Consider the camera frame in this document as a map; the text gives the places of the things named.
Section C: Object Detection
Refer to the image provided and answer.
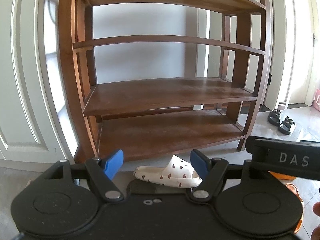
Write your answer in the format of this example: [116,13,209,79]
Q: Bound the white heart slipper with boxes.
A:
[133,155,202,189]

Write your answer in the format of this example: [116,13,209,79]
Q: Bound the orange slipper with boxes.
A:
[270,171,296,180]
[285,182,305,234]

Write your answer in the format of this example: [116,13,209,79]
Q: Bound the person right hand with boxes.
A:
[310,202,320,240]

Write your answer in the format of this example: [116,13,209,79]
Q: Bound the black sandal right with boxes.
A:
[278,116,296,135]

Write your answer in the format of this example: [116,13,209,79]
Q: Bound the black sandal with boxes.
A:
[267,109,281,126]
[278,116,296,135]

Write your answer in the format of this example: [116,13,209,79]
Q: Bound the black sandal left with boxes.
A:
[267,109,281,126]

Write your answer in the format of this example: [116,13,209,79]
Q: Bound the pink paper bag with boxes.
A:
[312,88,320,111]

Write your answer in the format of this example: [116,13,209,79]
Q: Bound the brown wooden shoe rack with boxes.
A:
[58,0,272,163]

